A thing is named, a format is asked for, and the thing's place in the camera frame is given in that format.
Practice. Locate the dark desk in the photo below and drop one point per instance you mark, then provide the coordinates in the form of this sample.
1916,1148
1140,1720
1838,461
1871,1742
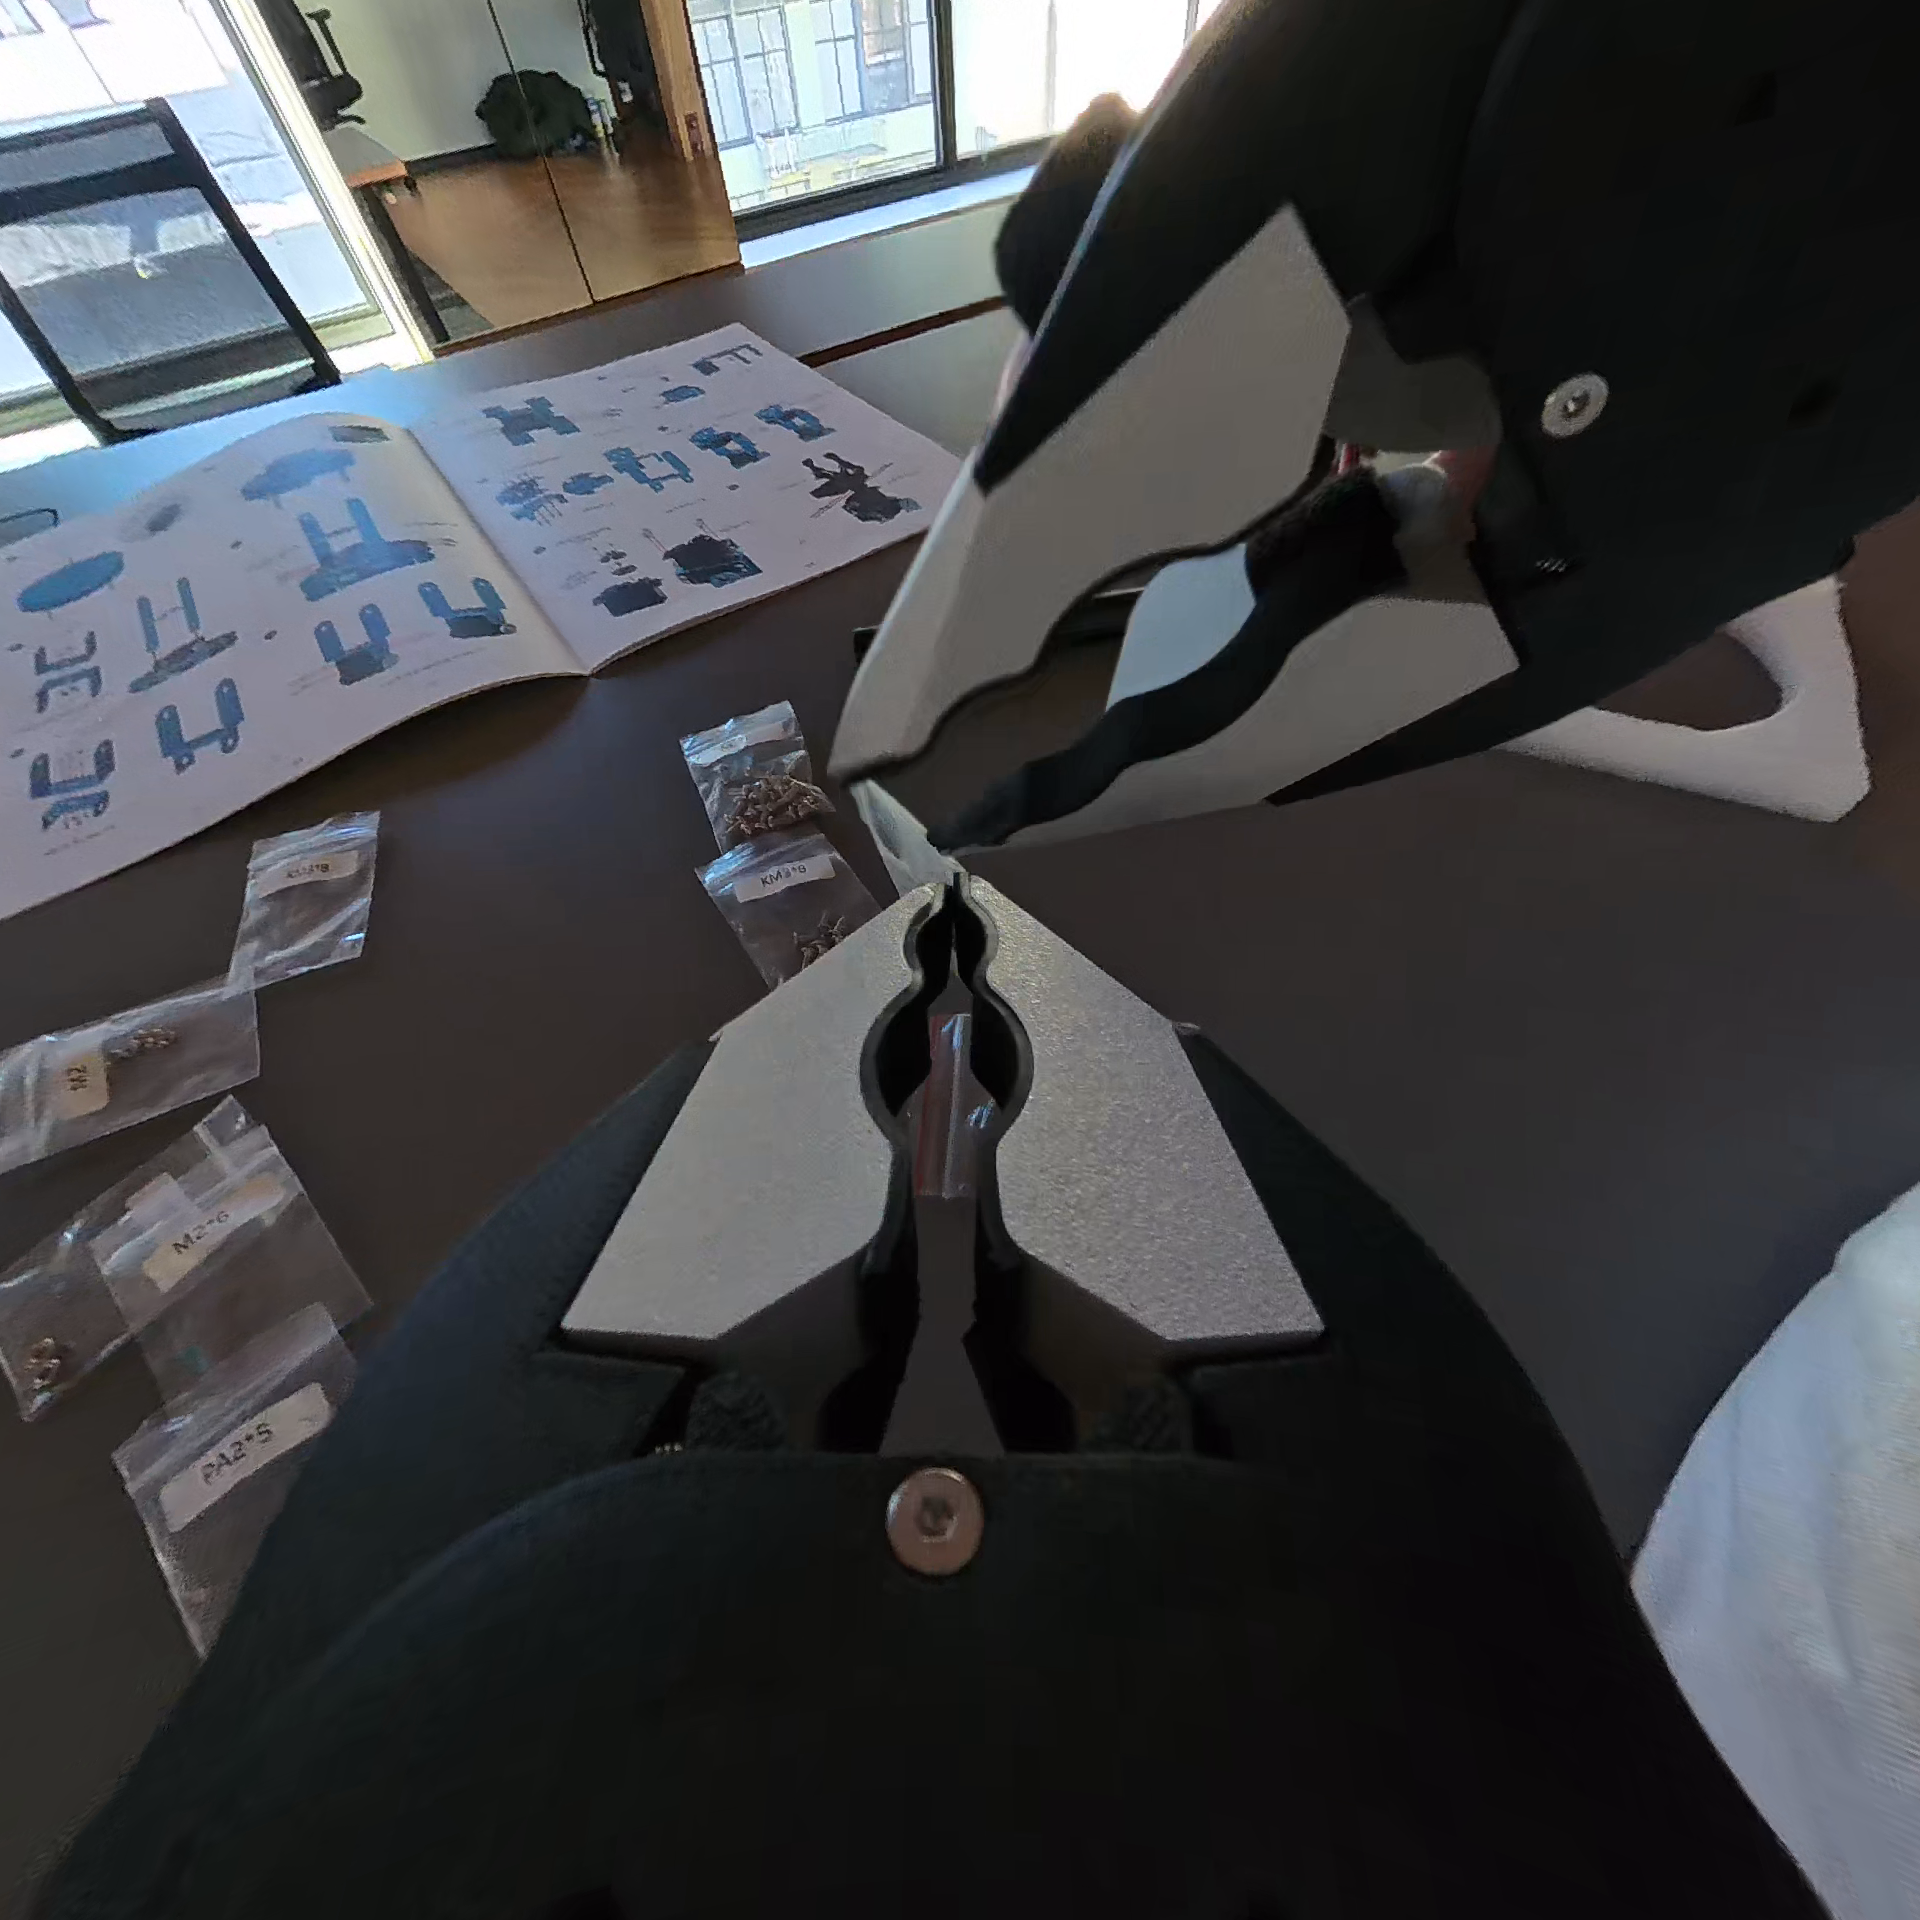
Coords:
1350,1020

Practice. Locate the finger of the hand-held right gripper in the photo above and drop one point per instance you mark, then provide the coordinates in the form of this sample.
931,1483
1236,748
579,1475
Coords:
1125,451
1350,720

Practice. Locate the scatter of small parts bags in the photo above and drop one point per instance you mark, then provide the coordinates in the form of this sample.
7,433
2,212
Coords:
150,1072

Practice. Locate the large glass window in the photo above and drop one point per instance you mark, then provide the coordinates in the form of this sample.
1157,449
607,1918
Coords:
90,61

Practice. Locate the small wood-edged table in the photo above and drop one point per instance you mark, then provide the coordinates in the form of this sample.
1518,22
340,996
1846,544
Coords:
375,168

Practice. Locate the black mesh office chair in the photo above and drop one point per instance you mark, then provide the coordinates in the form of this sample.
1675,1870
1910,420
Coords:
150,270

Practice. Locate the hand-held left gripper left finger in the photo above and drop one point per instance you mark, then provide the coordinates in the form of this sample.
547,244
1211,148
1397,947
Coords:
721,1200

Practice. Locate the black backpack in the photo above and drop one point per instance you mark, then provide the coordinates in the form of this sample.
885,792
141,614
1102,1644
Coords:
538,112

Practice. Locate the open instruction booklet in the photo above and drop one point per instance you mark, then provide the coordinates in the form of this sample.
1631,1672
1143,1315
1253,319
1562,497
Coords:
242,704

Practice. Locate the clear bag with red parts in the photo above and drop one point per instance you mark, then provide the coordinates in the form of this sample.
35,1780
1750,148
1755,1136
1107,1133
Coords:
956,1118

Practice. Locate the white foam square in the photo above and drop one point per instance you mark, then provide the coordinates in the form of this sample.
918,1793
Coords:
1823,758

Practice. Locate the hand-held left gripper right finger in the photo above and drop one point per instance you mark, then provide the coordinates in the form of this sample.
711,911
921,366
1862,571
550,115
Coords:
1155,1200

